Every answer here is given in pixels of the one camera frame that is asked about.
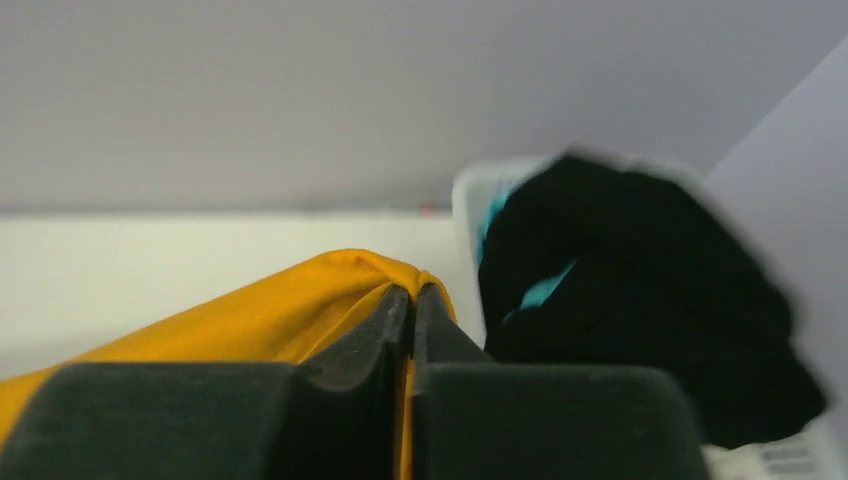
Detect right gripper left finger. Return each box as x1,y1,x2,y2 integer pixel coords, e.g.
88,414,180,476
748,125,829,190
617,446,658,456
1,287,410,479

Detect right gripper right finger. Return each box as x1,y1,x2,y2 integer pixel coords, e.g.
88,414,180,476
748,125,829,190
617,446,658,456
410,284,708,479

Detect yellow t shirt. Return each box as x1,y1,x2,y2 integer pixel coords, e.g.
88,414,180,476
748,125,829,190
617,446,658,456
1,250,455,479

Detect black t shirt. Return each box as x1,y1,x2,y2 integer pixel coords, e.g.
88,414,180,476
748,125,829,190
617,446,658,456
481,152,829,448

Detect white laundry basket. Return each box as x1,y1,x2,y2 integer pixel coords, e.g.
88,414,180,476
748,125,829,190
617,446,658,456
452,157,847,479

